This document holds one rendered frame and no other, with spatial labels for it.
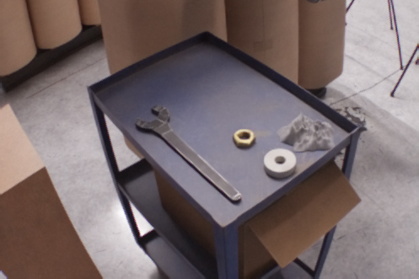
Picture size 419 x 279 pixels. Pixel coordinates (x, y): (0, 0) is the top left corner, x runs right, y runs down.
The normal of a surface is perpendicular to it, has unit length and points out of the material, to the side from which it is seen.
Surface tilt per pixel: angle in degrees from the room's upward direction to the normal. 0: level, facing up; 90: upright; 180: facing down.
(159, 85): 0
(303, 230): 26
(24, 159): 0
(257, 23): 90
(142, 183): 0
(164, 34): 90
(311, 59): 90
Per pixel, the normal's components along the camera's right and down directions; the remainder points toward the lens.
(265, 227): 0.22, -0.46
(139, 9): -0.31, 0.64
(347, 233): -0.06, -0.75
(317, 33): 0.07, 0.65
